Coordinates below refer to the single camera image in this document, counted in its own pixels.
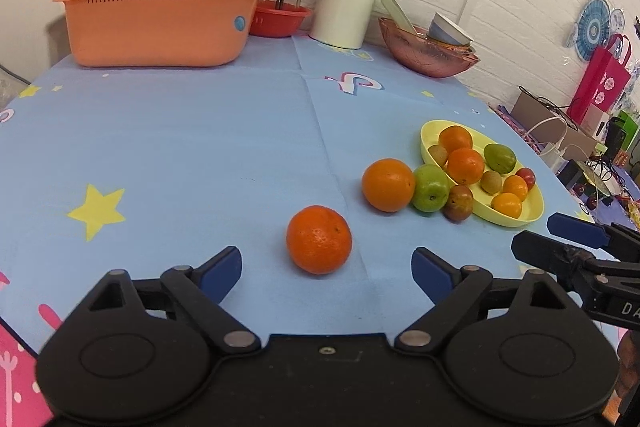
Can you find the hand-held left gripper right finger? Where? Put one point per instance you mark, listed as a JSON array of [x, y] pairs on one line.
[[431, 274]]

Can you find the leopard pattern cloth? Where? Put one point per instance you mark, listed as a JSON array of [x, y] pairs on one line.
[[507, 117]]

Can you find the white green bowl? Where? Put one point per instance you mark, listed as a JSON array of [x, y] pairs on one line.
[[397, 14]]

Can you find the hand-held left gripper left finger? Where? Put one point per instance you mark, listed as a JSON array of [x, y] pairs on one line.
[[220, 269]]

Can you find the red green jujube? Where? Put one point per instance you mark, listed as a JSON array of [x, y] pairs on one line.
[[458, 203]]

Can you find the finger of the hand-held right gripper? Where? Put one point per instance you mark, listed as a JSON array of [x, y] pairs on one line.
[[575, 227], [542, 249]]

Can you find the brownish green jujube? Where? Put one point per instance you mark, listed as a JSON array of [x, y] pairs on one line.
[[490, 181], [438, 155]]

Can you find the cardboard box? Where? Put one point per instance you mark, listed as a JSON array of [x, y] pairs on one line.
[[535, 112]]

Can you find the blue patterned round fan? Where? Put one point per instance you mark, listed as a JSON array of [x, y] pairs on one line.
[[592, 27]]

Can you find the small red fruit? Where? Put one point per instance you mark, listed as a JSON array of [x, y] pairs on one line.
[[526, 177]]

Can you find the blue white bowl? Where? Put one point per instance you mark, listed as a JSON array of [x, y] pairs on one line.
[[450, 29]]

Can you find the small orange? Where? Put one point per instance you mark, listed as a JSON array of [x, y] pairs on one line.
[[516, 188]]

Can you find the large green apple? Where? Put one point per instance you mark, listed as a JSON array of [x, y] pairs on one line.
[[430, 188]]

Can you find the white charger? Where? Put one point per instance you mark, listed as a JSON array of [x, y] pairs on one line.
[[550, 154]]

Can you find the yellowish orange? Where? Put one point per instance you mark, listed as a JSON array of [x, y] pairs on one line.
[[506, 205]]

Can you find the blue star print tablecloth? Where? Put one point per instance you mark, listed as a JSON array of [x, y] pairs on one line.
[[175, 132]]

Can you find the red gift bag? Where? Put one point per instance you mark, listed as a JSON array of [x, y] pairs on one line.
[[602, 82]]

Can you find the red plastic basket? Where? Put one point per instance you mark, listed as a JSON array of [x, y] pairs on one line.
[[277, 21]]

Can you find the orange plastic basket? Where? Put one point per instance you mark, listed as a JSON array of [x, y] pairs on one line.
[[160, 27]]

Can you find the large orange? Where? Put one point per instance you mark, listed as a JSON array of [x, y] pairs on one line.
[[388, 184]]

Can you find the yellow plastic plate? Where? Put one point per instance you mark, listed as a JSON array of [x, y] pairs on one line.
[[533, 207]]

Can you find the pink glass bowl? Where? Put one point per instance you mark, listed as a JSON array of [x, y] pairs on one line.
[[427, 56]]

